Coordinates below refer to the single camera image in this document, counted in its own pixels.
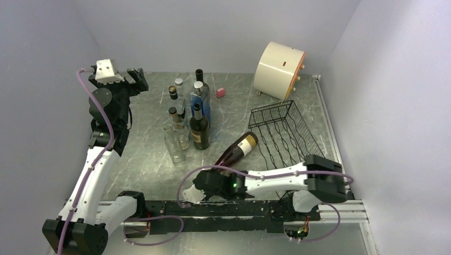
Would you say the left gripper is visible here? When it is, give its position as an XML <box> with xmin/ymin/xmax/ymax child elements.
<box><xmin>90</xmin><ymin>67</ymin><xmax>148</xmax><ymax>125</ymax></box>

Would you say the brown bottle gold foil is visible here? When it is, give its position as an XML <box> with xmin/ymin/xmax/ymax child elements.
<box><xmin>215</xmin><ymin>131</ymin><xmax>258</xmax><ymax>167</ymax></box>

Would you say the clear bottle gold label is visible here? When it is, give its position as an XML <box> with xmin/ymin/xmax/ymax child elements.
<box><xmin>167</xmin><ymin>86</ymin><xmax>186</xmax><ymax>118</ymax></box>

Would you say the clear plain bottle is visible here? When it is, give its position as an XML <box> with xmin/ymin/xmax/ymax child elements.
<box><xmin>163</xmin><ymin>124</ymin><xmax>185</xmax><ymax>166</ymax></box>

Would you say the dark bottle brown label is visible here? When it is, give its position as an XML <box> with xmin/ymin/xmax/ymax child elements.
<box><xmin>190</xmin><ymin>103</ymin><xmax>210</xmax><ymax>150</ymax></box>

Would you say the green wine bottle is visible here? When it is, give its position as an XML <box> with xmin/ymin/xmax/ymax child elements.
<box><xmin>195</xmin><ymin>69</ymin><xmax>210</xmax><ymax>89</ymax></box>

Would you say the clear bottle white label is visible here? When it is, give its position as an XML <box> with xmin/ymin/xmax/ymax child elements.
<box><xmin>168</xmin><ymin>106</ymin><xmax>190</xmax><ymax>150</ymax></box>

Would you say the blue square bottle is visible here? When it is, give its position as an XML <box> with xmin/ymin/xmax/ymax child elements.
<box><xmin>189</xmin><ymin>81</ymin><xmax>211</xmax><ymax>126</ymax></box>

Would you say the black wire wine rack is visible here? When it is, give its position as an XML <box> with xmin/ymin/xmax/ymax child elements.
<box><xmin>248</xmin><ymin>100</ymin><xmax>324</xmax><ymax>170</ymax></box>

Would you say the clear bottle silver cap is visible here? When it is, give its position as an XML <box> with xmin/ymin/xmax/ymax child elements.
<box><xmin>174</xmin><ymin>78</ymin><xmax>192</xmax><ymax>109</ymax></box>

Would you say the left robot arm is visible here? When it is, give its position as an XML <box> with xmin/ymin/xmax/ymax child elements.
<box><xmin>42</xmin><ymin>66</ymin><xmax>149</xmax><ymax>254</ymax></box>

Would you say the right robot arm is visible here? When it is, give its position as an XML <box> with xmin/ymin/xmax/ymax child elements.
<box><xmin>182</xmin><ymin>155</ymin><xmax>354</xmax><ymax>220</ymax></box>

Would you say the pink eraser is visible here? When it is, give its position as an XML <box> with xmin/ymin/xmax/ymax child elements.
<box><xmin>216</xmin><ymin>88</ymin><xmax>226</xmax><ymax>98</ymax></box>

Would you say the cream cylindrical container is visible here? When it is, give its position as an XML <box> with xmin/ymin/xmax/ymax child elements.
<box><xmin>253</xmin><ymin>41</ymin><xmax>306</xmax><ymax>101</ymax></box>

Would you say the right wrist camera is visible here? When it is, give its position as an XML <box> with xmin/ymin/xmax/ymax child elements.
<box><xmin>182</xmin><ymin>185</ymin><xmax>206</xmax><ymax>204</ymax></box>

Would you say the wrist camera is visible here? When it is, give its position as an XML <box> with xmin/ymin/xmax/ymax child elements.
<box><xmin>95</xmin><ymin>59</ymin><xmax>124</xmax><ymax>84</ymax></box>
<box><xmin>182</xmin><ymin>185</ymin><xmax>206</xmax><ymax>204</ymax></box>

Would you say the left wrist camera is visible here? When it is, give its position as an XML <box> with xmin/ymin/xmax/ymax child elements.
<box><xmin>95</xmin><ymin>59</ymin><xmax>124</xmax><ymax>84</ymax></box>

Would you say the black base frame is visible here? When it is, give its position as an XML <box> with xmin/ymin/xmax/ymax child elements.
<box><xmin>146</xmin><ymin>200</ymin><xmax>321</xmax><ymax>235</ymax></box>

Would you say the purple cable loop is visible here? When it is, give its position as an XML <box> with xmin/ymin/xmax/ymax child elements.
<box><xmin>122</xmin><ymin>216</ymin><xmax>185</xmax><ymax>247</ymax></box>

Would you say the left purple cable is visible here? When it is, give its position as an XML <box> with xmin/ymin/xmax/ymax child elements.
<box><xmin>57</xmin><ymin>69</ymin><xmax>116</xmax><ymax>255</ymax></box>

